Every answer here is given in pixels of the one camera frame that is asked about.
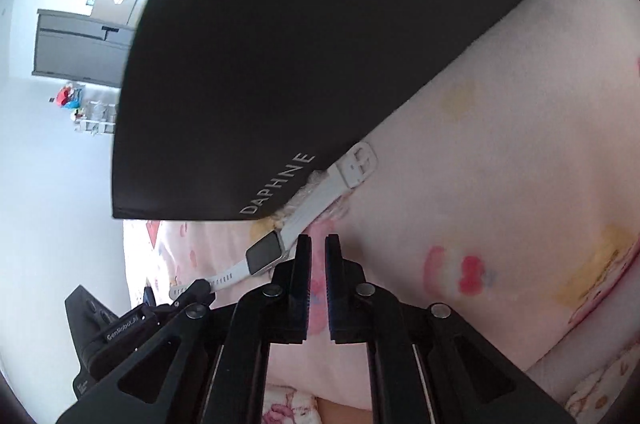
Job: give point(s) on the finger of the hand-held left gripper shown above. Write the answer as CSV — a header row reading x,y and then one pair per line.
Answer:
x,y
192,291

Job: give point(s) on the white storage rack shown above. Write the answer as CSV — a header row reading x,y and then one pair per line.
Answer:
x,y
97,119

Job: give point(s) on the pink printed blanket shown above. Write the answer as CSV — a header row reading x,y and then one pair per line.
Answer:
x,y
475,179

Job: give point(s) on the red and blue toy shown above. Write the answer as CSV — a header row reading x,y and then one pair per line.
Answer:
x,y
67,98

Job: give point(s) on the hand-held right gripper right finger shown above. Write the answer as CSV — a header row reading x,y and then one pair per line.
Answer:
x,y
334,294

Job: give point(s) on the grey cabinet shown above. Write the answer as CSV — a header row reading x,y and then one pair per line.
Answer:
x,y
80,44

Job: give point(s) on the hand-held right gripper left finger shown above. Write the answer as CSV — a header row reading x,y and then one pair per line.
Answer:
x,y
301,294

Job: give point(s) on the white smartwatch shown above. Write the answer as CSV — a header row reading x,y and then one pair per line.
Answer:
x,y
320,194

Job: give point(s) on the black shoe box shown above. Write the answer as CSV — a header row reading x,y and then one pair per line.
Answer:
x,y
325,54

